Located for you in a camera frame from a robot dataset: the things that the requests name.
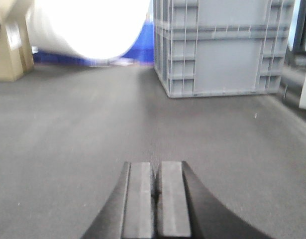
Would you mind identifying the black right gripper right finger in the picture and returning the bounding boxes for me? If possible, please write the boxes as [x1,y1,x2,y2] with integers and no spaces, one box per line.
[156,161,269,239]

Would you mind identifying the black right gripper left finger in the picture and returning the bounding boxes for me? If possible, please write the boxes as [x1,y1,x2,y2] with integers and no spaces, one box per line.
[82,162,155,239]

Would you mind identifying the grey plastic crate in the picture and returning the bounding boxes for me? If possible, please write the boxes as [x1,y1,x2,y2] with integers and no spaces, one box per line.
[153,0,295,98]

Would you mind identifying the blue plastic crates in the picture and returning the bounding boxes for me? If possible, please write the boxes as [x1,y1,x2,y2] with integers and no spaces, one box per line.
[33,21,154,67]

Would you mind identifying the white bubble wrap roll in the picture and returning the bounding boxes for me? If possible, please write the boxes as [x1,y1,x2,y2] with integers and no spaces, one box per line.
[26,0,150,60]

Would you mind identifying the cardboard box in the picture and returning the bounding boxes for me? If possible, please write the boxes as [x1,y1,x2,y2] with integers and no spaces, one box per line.
[0,0,34,82]

